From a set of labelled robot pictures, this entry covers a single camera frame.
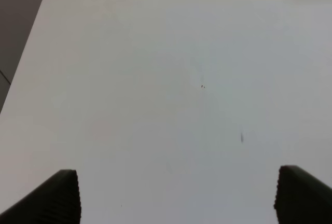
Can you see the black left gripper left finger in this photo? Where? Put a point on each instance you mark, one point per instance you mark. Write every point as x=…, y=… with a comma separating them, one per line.
x=57, y=200

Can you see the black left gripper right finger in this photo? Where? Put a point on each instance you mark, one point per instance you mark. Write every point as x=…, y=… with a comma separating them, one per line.
x=301, y=197

